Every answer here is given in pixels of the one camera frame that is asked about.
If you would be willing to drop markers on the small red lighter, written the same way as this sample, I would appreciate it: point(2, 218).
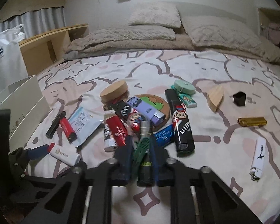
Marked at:
point(68, 130)

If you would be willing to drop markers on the beige quilted pillow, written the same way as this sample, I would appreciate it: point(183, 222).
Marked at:
point(211, 31)

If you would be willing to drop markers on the green plastic clip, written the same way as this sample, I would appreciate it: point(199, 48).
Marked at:
point(139, 153)

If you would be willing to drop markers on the black AUTO lighter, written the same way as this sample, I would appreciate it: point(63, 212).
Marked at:
point(145, 177)

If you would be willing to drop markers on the round wooden lid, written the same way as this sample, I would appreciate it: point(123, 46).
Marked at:
point(114, 91)

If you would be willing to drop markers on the white red capped lighter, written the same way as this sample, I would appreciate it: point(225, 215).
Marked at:
point(66, 156)

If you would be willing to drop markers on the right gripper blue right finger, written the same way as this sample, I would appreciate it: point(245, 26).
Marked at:
point(197, 195)

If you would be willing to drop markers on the white storage box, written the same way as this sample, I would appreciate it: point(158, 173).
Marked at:
point(28, 107)

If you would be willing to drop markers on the wooden bedside shelf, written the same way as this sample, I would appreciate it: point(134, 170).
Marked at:
point(44, 50)

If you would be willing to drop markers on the beige folded blanket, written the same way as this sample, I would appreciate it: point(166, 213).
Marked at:
point(153, 37)

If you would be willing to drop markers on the gold metal lighter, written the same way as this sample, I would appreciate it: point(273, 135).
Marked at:
point(252, 121)

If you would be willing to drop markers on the slim black lighter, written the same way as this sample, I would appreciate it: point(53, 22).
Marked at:
point(51, 131)

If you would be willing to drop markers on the small black SAFETY lighter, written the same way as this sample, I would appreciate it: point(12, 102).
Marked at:
point(122, 109)

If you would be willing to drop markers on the blue white medicine sachet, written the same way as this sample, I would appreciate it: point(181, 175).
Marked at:
point(84, 125)

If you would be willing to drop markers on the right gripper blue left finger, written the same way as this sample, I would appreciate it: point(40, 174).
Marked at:
point(75, 192)

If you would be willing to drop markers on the wooden wedge block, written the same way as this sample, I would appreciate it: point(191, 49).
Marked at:
point(215, 97)

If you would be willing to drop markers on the teal patterned lighter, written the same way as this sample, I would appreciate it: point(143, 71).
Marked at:
point(187, 100)

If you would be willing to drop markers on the small black cap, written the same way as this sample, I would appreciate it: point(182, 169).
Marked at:
point(239, 98)

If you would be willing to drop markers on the mint green round case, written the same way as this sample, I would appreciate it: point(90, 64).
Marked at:
point(184, 87)

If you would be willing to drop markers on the purple lighter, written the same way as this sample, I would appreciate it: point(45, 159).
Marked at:
point(155, 116)

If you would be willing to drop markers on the grey curtain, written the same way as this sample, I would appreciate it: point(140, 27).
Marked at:
point(36, 22)

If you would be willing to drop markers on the white shopping bag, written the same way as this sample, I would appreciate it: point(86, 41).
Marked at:
point(12, 65)

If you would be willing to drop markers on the white X lighter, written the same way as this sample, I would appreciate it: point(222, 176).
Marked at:
point(259, 158)

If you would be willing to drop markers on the black SAFETY cartoon lighter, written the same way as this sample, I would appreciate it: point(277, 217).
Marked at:
point(183, 137)

